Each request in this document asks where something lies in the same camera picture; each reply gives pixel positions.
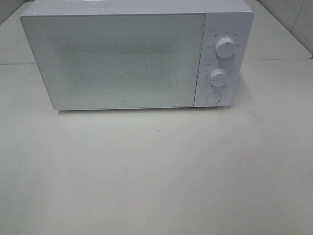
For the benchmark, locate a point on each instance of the white microwave knob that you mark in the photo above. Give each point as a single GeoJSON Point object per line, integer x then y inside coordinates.
{"type": "Point", "coordinates": [225, 46]}
{"type": "Point", "coordinates": [218, 77]}

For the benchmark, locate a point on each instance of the white microwave door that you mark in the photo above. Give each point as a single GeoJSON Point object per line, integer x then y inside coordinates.
{"type": "Point", "coordinates": [92, 62]}

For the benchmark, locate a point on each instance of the white microwave oven body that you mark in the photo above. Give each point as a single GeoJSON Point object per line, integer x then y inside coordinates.
{"type": "Point", "coordinates": [222, 17]}

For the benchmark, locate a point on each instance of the round white door-release button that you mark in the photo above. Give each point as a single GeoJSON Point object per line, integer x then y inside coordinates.
{"type": "Point", "coordinates": [213, 97]}

